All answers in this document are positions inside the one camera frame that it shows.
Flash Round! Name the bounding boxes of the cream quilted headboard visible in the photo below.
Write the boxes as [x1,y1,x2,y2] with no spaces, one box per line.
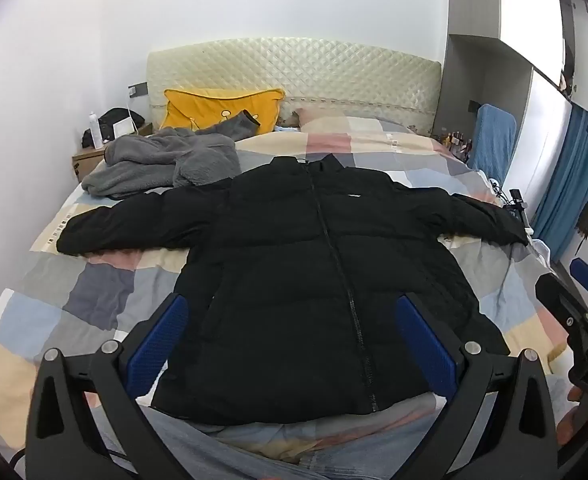
[146,37,442,136]

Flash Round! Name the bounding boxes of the blue towel on chair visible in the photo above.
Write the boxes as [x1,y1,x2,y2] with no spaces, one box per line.
[468,104,518,185]

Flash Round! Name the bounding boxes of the black tripod stand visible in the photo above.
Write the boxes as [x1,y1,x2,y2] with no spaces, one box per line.
[489,179,534,240]

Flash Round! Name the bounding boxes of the blue jeans legs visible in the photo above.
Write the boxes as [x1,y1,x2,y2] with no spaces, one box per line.
[90,404,445,480]

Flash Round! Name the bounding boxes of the white bottle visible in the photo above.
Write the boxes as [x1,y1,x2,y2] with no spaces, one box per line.
[88,113,103,150]

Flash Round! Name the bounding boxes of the grey fleece garment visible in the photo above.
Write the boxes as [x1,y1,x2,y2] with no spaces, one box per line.
[81,110,260,200]

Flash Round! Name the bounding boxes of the wooden nightstand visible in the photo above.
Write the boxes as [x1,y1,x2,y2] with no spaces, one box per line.
[71,122,154,184]

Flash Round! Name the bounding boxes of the yellow pillow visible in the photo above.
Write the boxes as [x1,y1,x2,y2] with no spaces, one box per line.
[160,88,285,134]

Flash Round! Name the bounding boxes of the blue curtain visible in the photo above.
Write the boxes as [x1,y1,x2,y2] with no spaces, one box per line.
[533,104,588,262]

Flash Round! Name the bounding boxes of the colourful patchwork duvet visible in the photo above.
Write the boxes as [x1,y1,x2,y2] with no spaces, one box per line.
[0,125,573,457]

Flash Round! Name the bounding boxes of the wall socket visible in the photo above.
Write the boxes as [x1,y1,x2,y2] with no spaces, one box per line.
[128,81,149,99]

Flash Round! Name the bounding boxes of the bottles on side table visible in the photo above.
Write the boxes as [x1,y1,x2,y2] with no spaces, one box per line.
[439,131,473,162]

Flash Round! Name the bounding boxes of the black puffer jacket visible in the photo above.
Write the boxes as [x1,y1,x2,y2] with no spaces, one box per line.
[57,156,527,426]

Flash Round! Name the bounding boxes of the person's right hand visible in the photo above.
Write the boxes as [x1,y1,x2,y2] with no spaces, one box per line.
[556,386,584,446]

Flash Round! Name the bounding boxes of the black bag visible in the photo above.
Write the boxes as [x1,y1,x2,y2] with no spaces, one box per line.
[96,107,145,141]

